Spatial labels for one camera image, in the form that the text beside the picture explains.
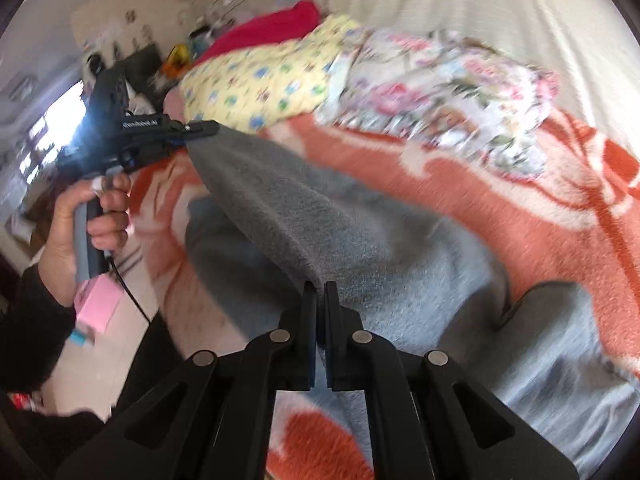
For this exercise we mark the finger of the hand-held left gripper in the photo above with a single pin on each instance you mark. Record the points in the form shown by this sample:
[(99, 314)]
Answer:
[(197, 129), (150, 155)]

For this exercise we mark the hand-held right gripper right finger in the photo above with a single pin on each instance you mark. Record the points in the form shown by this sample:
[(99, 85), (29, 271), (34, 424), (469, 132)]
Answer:
[(334, 345)]

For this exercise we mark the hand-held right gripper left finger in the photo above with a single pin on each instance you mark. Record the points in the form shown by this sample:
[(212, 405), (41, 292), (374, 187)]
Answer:
[(308, 340)]

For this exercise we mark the grey fleece blanket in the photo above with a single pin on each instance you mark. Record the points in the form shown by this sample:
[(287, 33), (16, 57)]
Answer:
[(325, 220)]

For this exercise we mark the person's left forearm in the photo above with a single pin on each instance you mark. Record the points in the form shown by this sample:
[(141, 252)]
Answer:
[(30, 330)]

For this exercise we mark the person's left hand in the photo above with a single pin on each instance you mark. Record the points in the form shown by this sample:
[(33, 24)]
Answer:
[(60, 240)]

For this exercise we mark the window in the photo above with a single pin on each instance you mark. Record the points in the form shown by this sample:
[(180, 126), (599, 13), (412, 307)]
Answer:
[(57, 125)]

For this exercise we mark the yellow cartoon print pillow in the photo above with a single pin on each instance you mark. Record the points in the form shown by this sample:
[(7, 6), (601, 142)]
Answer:
[(250, 80)]

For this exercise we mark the yellow toy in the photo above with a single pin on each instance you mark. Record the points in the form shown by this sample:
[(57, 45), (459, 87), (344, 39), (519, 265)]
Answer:
[(177, 57)]

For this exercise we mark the black monitor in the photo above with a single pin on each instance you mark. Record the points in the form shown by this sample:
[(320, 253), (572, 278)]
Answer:
[(142, 67)]

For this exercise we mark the red blanket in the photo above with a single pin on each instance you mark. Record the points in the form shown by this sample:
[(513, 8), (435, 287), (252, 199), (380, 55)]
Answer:
[(260, 30)]

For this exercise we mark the pink box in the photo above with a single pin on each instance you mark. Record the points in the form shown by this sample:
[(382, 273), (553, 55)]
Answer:
[(100, 305)]

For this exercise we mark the person's black clothing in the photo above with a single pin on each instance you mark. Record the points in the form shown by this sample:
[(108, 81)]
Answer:
[(150, 360)]

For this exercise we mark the orange white patterned blanket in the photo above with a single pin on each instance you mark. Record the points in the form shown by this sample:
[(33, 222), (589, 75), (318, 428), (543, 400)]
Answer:
[(500, 210)]

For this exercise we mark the floral pillow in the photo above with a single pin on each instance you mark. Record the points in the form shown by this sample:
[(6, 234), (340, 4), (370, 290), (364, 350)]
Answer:
[(440, 95)]

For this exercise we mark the white striped bedding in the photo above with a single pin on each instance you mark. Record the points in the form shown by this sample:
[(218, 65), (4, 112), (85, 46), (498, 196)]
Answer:
[(475, 0)]

